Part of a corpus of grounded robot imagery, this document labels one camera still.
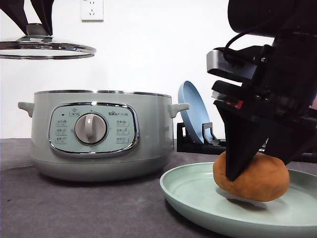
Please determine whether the glass pot lid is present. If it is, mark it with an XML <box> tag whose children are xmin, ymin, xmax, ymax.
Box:
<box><xmin>0</xmin><ymin>23</ymin><xmax>96</xmax><ymax>60</ymax></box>

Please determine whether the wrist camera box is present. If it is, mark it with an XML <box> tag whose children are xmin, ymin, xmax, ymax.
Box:
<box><xmin>207</xmin><ymin>46</ymin><xmax>263</xmax><ymax>79</ymax></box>

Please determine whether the blue plate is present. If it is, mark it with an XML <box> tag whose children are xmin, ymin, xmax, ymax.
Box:
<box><xmin>178</xmin><ymin>80</ymin><xmax>212</xmax><ymax>144</ymax></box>

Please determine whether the brown potato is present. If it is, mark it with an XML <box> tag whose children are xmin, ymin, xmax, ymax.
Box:
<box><xmin>213</xmin><ymin>152</ymin><xmax>290</xmax><ymax>201</ymax></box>

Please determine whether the grey table cloth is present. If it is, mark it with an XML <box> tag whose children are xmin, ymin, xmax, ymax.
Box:
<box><xmin>0</xmin><ymin>138</ymin><xmax>223</xmax><ymax>238</ymax></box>

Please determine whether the green electric steamer pot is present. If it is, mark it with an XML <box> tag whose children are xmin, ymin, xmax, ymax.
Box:
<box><xmin>18</xmin><ymin>90</ymin><xmax>190</xmax><ymax>182</ymax></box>

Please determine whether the black dish rack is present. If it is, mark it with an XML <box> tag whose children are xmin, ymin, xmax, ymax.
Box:
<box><xmin>177</xmin><ymin>122</ymin><xmax>268</xmax><ymax>155</ymax></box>

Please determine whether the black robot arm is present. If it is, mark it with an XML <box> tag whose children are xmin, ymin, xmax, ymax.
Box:
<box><xmin>214</xmin><ymin>0</ymin><xmax>317</xmax><ymax>181</ymax></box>

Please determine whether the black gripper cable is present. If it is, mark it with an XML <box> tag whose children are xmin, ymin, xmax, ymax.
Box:
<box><xmin>224</xmin><ymin>32</ymin><xmax>248</xmax><ymax>49</ymax></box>

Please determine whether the green plate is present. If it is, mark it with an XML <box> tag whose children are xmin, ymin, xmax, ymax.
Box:
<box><xmin>159</xmin><ymin>162</ymin><xmax>317</xmax><ymax>238</ymax></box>

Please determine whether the pink plate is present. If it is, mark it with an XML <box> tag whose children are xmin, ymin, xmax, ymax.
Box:
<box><xmin>309</xmin><ymin>95</ymin><xmax>317</xmax><ymax>110</ymax></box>

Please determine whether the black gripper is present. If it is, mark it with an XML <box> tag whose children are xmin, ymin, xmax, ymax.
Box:
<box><xmin>212</xmin><ymin>34</ymin><xmax>317</xmax><ymax>181</ymax></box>

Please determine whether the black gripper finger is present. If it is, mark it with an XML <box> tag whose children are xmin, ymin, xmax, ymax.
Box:
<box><xmin>30</xmin><ymin>0</ymin><xmax>54</xmax><ymax>36</ymax></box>
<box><xmin>0</xmin><ymin>0</ymin><xmax>28</xmax><ymax>35</ymax></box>

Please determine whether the white wall socket left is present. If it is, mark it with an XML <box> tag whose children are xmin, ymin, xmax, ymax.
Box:
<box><xmin>80</xmin><ymin>0</ymin><xmax>104</xmax><ymax>22</ymax></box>

